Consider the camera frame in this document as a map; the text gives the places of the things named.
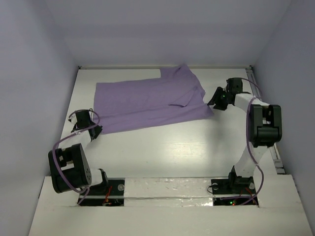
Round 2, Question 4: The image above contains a purple t shirt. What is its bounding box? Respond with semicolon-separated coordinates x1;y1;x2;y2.
94;64;214;134

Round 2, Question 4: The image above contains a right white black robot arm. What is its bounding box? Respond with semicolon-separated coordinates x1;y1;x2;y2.
208;77;282;195

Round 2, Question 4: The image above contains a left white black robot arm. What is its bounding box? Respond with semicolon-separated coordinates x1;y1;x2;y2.
48;109;102;193

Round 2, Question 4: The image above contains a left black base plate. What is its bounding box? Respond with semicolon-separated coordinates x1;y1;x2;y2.
77;178;125;207

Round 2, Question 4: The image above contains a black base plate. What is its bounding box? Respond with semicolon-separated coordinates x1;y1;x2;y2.
207;178;259;206
77;178;125;207

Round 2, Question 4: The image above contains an aluminium rail right side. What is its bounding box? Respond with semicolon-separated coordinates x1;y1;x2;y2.
245;65;285;175

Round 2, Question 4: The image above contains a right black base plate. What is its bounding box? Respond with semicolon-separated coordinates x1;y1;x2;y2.
207;178;259;206

